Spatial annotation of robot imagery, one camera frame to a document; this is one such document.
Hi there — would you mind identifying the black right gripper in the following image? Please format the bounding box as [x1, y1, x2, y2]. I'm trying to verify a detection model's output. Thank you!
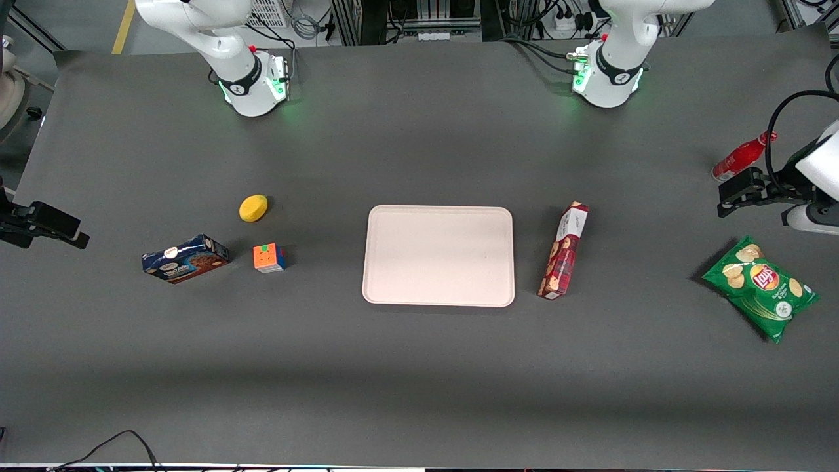
[0, 208, 90, 250]

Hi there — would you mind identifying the red cookie box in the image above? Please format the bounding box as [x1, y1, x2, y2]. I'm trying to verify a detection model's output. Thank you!
[538, 201, 590, 301]

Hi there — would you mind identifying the blue cookie box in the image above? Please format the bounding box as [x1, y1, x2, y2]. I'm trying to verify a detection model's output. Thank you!
[142, 234, 230, 285]

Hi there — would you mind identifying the beige plastic tray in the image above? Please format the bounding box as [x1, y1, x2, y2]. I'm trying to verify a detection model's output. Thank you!
[362, 205, 516, 308]

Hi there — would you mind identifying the white vented box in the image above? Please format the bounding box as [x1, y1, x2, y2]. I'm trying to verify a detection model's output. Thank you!
[248, 0, 290, 29]

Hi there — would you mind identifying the red bottle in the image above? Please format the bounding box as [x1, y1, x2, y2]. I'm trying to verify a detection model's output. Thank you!
[712, 130, 778, 182]

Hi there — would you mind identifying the green chips bag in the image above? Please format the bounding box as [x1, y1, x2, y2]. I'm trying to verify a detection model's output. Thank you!
[702, 235, 820, 344]

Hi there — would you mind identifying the yellow lemon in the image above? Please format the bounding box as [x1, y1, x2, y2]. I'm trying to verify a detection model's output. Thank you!
[239, 194, 269, 223]

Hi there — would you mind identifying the colourful puzzle cube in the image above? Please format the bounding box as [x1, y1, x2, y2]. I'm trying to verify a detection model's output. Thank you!
[253, 243, 288, 274]

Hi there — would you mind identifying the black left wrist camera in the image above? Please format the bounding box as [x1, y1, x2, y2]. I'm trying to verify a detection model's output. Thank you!
[718, 168, 766, 201]

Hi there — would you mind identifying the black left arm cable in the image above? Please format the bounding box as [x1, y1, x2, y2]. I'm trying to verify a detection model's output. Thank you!
[766, 90, 839, 191]

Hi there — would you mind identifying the thin black table cable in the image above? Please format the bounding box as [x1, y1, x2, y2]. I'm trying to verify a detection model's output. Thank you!
[47, 430, 161, 472]

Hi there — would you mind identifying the black base cable bundle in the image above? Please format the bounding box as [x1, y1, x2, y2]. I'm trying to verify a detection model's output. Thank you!
[501, 36, 587, 74]

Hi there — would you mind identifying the grey coiled cable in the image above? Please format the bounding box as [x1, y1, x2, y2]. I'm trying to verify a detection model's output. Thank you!
[290, 12, 323, 41]

